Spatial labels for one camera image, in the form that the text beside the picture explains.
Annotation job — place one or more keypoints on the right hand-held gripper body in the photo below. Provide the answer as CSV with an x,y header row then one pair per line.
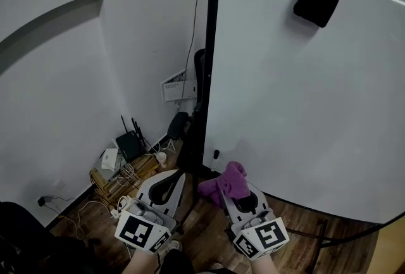
x,y
269,233

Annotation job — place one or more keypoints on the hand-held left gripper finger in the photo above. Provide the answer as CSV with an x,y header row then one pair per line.
x,y
144,189
177,196

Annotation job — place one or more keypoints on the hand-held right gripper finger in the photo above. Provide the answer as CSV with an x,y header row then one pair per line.
x,y
262,201
232,212

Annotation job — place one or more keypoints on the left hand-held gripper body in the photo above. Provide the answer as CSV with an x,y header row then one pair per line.
x,y
134,230

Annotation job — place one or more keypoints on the purple cloth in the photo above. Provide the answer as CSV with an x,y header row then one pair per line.
x,y
232,182

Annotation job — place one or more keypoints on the large whiteboard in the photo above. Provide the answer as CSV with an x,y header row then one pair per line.
x,y
300,92

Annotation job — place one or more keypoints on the person's left forearm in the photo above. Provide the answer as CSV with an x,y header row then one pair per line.
x,y
139,263

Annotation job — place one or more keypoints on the person's right forearm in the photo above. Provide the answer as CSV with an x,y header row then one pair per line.
x,y
265,266

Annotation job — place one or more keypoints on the white power strip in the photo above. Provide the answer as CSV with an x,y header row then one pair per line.
x,y
121,204

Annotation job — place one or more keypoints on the white paper cup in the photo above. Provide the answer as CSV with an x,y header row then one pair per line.
x,y
161,159

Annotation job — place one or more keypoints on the person's left shoe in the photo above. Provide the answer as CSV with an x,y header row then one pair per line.
x,y
176,245

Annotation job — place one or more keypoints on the person's shoe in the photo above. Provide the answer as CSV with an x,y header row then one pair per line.
x,y
216,266
176,245

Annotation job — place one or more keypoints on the white network device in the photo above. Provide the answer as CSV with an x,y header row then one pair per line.
x,y
109,160

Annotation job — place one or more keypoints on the black router with antennas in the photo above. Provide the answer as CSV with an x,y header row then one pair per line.
x,y
128,146

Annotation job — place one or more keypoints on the white marker pen black cap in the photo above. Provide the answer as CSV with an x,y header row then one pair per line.
x,y
215,160

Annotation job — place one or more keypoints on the person's black trousers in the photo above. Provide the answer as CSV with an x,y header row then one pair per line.
x,y
177,263

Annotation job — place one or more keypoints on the person's right shoe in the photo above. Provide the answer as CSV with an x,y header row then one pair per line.
x,y
216,266

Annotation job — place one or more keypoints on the black power adapter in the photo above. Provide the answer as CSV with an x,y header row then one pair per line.
x,y
42,201

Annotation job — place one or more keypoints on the white wall cabinet box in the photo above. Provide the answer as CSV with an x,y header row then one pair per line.
x,y
174,90

